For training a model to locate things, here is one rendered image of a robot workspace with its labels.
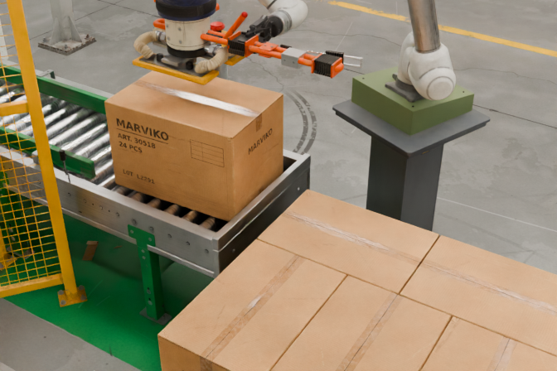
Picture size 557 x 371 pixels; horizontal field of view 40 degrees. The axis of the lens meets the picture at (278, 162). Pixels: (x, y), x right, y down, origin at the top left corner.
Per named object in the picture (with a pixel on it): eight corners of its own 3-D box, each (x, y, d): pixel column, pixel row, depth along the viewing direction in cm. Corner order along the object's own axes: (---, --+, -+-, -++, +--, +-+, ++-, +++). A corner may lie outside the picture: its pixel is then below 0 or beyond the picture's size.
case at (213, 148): (115, 184, 323) (104, 101, 302) (169, 142, 353) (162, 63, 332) (235, 224, 299) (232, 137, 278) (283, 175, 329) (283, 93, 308)
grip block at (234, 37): (226, 53, 278) (225, 38, 275) (240, 44, 286) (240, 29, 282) (245, 58, 275) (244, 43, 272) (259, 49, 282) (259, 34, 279)
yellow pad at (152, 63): (132, 65, 293) (130, 53, 290) (148, 55, 300) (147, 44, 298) (204, 85, 278) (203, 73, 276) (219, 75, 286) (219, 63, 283)
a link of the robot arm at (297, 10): (283, 38, 301) (261, 13, 301) (302, 26, 312) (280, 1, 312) (298, 22, 294) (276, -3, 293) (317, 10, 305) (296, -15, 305)
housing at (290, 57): (280, 65, 270) (280, 53, 267) (289, 58, 275) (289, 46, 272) (297, 69, 267) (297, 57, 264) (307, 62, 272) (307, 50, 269)
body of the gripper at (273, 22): (283, 16, 289) (270, 25, 282) (283, 37, 294) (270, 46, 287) (265, 13, 292) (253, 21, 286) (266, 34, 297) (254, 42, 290)
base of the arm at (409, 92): (409, 75, 343) (410, 64, 341) (442, 95, 328) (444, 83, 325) (377, 82, 334) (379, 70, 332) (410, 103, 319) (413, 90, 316)
